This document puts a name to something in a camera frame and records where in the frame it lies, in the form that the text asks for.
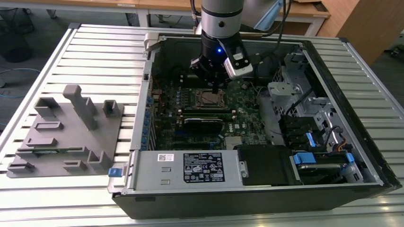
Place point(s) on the CPU socket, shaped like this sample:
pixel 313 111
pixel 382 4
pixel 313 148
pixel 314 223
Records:
pixel 210 108

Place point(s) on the black office chair base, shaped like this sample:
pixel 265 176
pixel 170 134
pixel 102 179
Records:
pixel 397 50

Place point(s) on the wooden desk white frame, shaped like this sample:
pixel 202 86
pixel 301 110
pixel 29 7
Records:
pixel 302 11
pixel 78 2

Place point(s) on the wooden cabinet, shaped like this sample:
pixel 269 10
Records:
pixel 372 23

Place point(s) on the silver topped CPU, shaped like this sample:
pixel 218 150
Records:
pixel 208 98

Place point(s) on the green motherboard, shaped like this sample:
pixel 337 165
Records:
pixel 249 118

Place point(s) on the black plastic shroud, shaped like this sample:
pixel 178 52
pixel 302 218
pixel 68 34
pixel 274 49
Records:
pixel 268 165

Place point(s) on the hard disk blue carrier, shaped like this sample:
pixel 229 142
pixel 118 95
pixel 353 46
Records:
pixel 304 158

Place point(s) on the green RAM stick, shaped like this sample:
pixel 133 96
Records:
pixel 62 149
pixel 208 115

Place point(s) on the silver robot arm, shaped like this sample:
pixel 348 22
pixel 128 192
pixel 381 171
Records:
pixel 220 14

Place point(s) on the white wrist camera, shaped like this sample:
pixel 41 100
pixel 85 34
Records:
pixel 241 69

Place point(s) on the blue disk bay clip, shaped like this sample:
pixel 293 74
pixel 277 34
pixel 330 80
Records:
pixel 310 139

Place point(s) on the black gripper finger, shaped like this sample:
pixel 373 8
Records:
pixel 213 87
pixel 217 87

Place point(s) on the silver disk bay bracket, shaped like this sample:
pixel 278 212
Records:
pixel 281 89

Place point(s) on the black PC case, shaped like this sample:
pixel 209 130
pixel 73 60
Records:
pixel 252 205

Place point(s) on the blue case latch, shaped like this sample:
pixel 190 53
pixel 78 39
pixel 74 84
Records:
pixel 114 172

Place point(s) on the grey power supply unit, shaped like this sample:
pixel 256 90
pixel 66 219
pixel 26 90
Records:
pixel 148 175

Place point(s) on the silver chipset heat sink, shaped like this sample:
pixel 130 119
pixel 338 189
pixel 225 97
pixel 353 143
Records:
pixel 233 140

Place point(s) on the grey parts rack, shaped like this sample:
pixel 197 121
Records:
pixel 72 132

